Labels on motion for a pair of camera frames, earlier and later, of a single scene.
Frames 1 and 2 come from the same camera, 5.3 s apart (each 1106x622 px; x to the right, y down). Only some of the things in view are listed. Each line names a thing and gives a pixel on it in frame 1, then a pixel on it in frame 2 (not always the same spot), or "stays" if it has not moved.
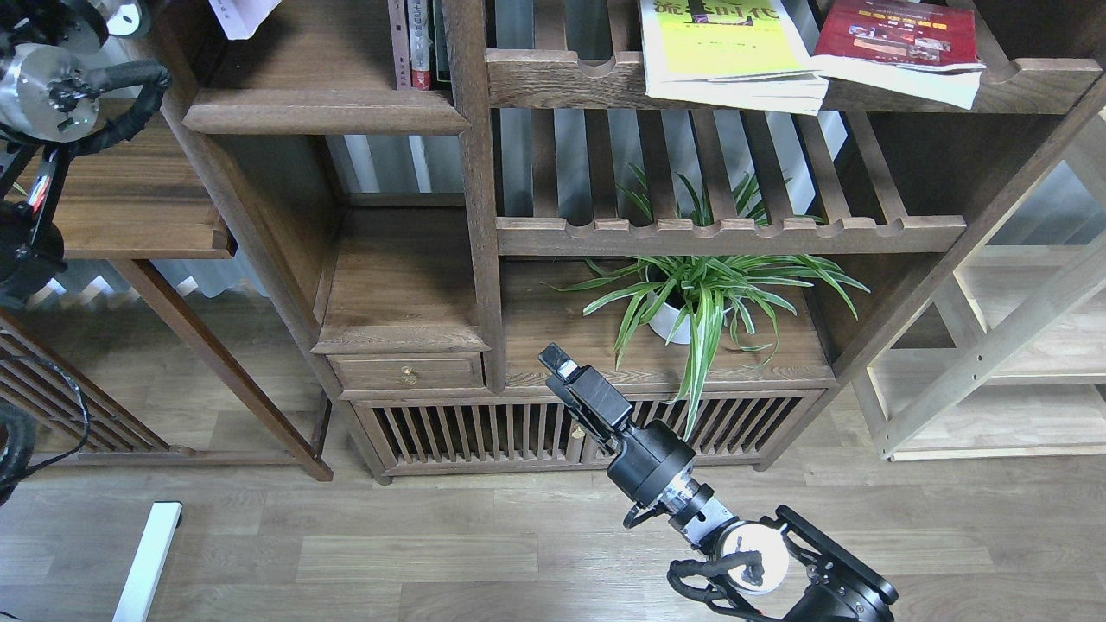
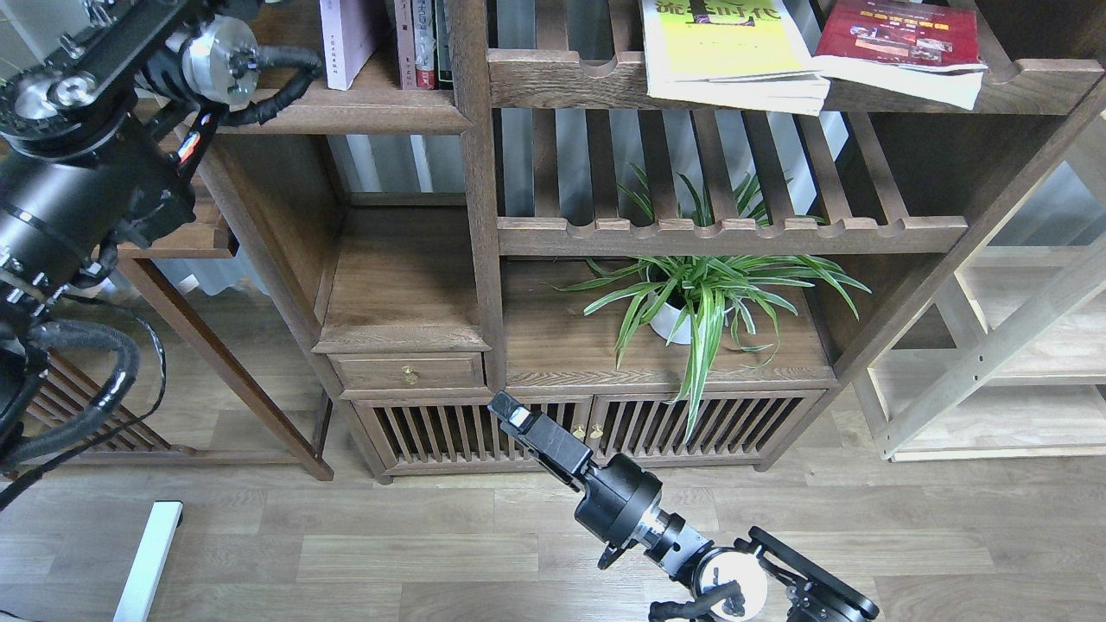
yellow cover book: x=749 y=54 stays
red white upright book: x=420 y=43 stays
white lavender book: x=240 y=19 → x=350 y=31
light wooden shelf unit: x=1007 y=357 stays
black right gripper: x=648 y=457 → x=619 y=498
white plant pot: x=663 y=323 stays
